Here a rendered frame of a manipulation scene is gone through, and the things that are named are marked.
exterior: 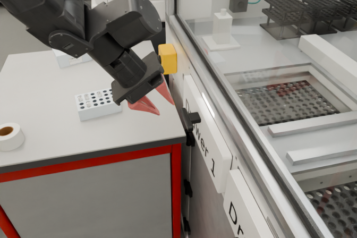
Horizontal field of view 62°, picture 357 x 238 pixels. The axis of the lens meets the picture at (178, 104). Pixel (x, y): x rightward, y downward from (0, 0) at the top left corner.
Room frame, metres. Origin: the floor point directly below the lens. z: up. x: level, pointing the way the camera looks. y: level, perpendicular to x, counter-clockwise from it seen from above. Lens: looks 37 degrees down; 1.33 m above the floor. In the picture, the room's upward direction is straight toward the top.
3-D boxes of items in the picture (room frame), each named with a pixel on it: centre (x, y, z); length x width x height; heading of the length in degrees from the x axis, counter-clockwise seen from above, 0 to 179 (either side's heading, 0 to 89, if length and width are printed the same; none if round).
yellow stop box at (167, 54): (0.82, 0.04, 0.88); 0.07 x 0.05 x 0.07; 13
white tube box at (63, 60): (1.03, 0.41, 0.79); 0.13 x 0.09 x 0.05; 120
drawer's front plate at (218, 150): (0.50, -0.06, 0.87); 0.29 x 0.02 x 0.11; 13
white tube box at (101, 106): (0.72, 0.24, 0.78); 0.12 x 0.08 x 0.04; 112
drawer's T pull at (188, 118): (0.50, -0.03, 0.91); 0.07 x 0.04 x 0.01; 13
